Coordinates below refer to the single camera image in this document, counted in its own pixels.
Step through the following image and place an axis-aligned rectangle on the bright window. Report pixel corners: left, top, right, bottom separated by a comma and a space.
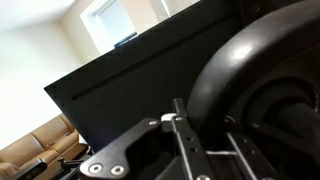
79, 0, 201, 56

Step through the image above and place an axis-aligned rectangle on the black lever mechanism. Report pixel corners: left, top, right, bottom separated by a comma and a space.
56, 156, 93, 180

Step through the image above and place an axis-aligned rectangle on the black chair armrest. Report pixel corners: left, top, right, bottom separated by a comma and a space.
13, 158, 48, 180

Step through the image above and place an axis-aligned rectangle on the tan leather couch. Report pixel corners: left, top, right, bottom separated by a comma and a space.
0, 113, 89, 180

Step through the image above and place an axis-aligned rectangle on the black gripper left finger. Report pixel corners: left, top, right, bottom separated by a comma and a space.
79, 97, 216, 180

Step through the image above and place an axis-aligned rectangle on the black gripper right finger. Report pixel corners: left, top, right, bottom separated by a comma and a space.
204, 116, 281, 180

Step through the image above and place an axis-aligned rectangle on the black curved monitor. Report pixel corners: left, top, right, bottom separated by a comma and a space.
43, 0, 320, 154

